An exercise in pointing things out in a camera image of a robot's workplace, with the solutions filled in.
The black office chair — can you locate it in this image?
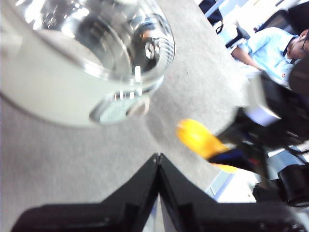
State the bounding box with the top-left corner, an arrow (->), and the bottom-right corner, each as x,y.
199,0 -> 252,48

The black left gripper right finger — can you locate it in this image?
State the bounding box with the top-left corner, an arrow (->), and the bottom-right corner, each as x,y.
159,152 -> 306,232

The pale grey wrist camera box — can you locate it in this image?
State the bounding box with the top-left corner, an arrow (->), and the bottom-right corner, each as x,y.
246,75 -> 282,127

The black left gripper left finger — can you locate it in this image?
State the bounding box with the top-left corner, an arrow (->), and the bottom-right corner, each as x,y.
11,154 -> 161,232

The person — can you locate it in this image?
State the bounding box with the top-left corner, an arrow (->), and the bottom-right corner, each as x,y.
231,26 -> 309,90

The yellow corn cob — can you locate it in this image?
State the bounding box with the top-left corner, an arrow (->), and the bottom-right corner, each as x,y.
175,118 -> 240,174

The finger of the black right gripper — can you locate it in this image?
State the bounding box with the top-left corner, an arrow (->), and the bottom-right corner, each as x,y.
209,151 -> 256,170
217,123 -> 242,145

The pale green electric pot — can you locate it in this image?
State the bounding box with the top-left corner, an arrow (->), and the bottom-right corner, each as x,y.
0,14 -> 165,128

